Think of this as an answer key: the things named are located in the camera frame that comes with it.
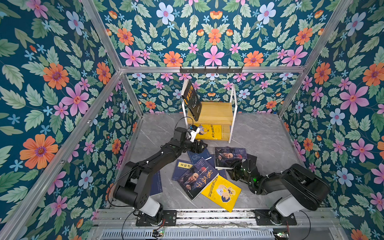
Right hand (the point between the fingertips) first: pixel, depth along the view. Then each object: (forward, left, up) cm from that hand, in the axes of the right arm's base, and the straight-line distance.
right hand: (227, 162), depth 88 cm
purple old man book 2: (+4, +1, -1) cm, 4 cm away
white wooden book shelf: (+18, +7, +16) cm, 25 cm away
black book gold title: (+24, +21, +28) cm, 42 cm away
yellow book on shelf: (+22, +11, +1) cm, 25 cm away
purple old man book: (-10, +18, -2) cm, 20 cm away
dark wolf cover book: (+5, -17, -4) cm, 18 cm away
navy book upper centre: (+4, +20, -2) cm, 20 cm away
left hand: (+7, +14, +10) cm, 18 cm away
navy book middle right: (+2, +9, -3) cm, 9 cm away
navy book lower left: (-2, +27, -3) cm, 28 cm away
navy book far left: (-15, +41, -4) cm, 43 cm away
